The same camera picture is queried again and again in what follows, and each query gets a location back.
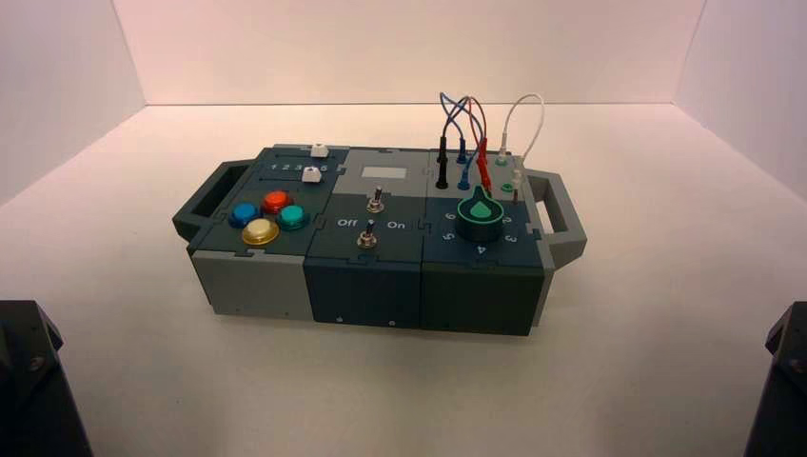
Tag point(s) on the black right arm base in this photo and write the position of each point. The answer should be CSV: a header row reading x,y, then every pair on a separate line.
x,y
782,403

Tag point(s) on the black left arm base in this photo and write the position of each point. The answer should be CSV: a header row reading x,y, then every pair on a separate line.
x,y
31,403

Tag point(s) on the grey teal control box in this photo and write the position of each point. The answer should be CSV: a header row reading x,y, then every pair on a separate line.
x,y
366,284

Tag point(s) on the green black rotary knob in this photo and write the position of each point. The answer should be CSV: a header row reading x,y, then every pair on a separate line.
x,y
479,217

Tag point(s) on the white slider cap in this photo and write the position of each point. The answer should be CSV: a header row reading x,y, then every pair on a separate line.
x,y
312,174
320,151

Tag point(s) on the teal dome push button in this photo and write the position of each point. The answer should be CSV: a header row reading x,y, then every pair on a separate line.
x,y
293,217

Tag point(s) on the red dome push button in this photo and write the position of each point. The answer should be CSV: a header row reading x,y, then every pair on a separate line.
x,y
275,202

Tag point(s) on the yellow dome push button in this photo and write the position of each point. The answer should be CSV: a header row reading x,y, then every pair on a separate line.
x,y
260,231

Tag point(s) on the blue dome push button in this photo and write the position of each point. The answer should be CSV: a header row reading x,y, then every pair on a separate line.
x,y
244,214

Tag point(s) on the metal toggle switch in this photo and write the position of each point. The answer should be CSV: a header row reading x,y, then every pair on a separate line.
x,y
367,236
377,202

